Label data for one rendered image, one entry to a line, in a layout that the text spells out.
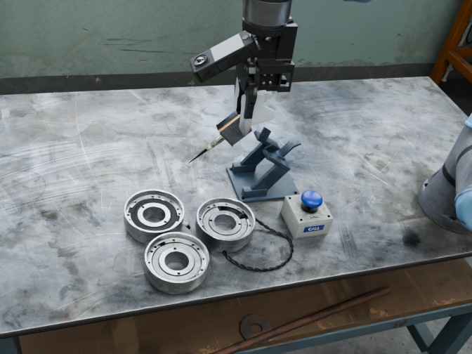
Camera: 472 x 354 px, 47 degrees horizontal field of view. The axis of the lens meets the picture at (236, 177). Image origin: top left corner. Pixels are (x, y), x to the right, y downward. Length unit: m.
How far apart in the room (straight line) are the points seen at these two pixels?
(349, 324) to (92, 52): 1.77
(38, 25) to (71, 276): 1.71
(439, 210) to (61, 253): 0.72
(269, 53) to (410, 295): 0.70
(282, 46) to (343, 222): 0.37
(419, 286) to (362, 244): 0.36
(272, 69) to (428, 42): 2.41
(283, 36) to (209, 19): 1.71
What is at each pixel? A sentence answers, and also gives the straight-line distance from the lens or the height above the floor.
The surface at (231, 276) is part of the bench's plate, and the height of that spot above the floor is 0.80.
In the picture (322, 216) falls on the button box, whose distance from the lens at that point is 1.01.
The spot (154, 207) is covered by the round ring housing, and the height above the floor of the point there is 0.83.
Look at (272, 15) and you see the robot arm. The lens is 0.86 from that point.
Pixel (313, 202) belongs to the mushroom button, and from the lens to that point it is 0.99.
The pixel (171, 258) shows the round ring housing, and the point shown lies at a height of 0.81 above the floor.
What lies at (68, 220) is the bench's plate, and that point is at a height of 0.80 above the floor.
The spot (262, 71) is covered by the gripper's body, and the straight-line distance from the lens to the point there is 0.90.
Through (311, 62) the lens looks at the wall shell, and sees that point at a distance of 2.94.
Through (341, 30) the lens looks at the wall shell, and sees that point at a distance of 2.91.
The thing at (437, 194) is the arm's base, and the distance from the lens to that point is 1.15.
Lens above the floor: 1.53
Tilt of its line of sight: 42 degrees down
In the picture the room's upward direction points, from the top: 12 degrees clockwise
